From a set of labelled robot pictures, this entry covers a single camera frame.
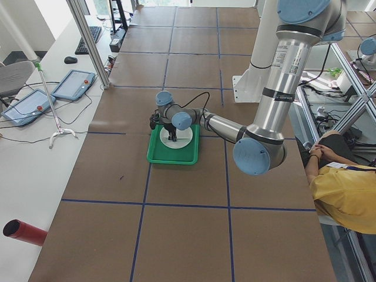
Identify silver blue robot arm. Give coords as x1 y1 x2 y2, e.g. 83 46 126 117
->
150 1 347 176

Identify near blue teach pendant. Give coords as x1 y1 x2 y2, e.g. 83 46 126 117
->
1 89 51 126

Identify brown paper table cover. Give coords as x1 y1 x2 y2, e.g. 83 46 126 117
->
30 7 335 281

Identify green plastic tray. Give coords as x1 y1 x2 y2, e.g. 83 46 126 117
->
147 125 200 165

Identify far blue teach pendant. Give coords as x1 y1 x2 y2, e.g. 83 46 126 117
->
51 70 95 101

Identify black computer mouse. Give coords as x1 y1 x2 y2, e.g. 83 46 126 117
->
64 56 78 65

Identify black keyboard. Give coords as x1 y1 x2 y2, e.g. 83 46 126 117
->
74 26 102 55

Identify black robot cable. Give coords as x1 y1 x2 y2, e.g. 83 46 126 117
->
179 91 211 121

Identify blue teach pendant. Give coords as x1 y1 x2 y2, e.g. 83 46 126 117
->
51 70 95 101
1 89 51 126

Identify red cylinder bottle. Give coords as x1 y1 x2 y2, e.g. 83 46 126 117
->
3 219 48 246

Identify white round plate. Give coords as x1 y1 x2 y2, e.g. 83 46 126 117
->
159 126 193 149

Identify aluminium frame post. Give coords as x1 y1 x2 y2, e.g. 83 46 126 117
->
66 0 110 89

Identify grabber reach tool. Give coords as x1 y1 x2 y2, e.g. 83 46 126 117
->
34 62 77 149

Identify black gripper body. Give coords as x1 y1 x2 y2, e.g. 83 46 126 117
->
164 123 177 138

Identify person in yellow shirt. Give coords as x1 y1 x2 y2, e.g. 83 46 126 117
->
298 130 375 234

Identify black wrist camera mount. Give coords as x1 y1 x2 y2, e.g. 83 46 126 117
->
149 109 160 130

